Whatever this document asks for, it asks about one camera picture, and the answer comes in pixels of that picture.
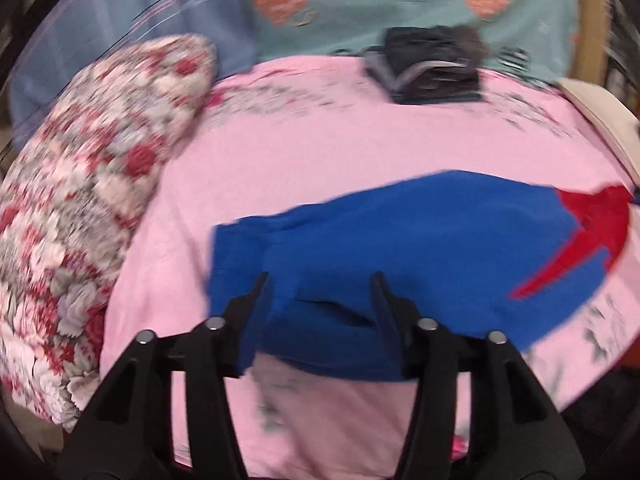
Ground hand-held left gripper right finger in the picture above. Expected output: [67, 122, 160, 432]
[369, 271, 587, 480]

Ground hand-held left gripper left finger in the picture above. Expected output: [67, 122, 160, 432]
[56, 271, 275, 480]

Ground blue and red pants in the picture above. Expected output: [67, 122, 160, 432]
[206, 170, 634, 384]

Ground pink floral bed sheet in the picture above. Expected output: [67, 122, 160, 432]
[98, 55, 640, 479]

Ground red floral quilt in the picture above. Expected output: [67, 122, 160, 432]
[0, 34, 219, 431]

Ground stack of dark folded clothes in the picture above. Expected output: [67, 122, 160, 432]
[363, 25, 493, 106]

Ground beige cloth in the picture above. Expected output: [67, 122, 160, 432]
[556, 78, 640, 186]

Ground blue striped pillow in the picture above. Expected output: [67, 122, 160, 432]
[7, 0, 259, 136]

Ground teal pillow with hearts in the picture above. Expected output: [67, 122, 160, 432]
[239, 0, 581, 86]

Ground wooden bed frame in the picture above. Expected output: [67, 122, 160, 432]
[568, 0, 612, 87]

